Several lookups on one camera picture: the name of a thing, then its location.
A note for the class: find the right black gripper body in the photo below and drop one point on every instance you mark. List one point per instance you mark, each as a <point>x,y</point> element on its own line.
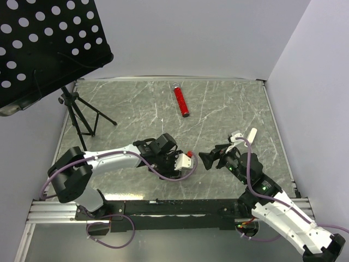
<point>229,160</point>

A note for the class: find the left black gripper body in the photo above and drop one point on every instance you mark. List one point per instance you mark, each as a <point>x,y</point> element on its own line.
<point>166,164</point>

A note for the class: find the white stapler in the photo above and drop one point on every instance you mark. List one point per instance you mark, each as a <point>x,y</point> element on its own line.
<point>252,135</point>

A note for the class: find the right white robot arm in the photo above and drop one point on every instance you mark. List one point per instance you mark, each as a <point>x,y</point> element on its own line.
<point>265,200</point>

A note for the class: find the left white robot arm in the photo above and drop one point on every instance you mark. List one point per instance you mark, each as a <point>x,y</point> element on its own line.
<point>72,173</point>

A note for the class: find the red cylindrical tube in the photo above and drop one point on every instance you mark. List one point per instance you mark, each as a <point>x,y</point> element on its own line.
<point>180,100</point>

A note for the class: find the black tripod stand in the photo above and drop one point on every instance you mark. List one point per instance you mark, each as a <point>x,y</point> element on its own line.
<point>69,100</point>

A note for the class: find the black perforated music stand desk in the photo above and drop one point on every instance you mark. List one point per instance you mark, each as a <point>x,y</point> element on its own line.
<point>46,45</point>

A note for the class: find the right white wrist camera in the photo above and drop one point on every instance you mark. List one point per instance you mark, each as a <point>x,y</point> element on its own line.
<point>234,139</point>

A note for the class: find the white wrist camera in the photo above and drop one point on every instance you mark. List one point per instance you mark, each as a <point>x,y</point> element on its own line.
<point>234,139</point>
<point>183,162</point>

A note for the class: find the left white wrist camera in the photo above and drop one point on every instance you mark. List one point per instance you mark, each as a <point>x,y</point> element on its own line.
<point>183,162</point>

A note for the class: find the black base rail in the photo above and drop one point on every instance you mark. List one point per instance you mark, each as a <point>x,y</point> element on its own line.
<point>223,214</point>

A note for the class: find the aluminium frame rail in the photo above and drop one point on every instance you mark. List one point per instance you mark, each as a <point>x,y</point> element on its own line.
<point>51,212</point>

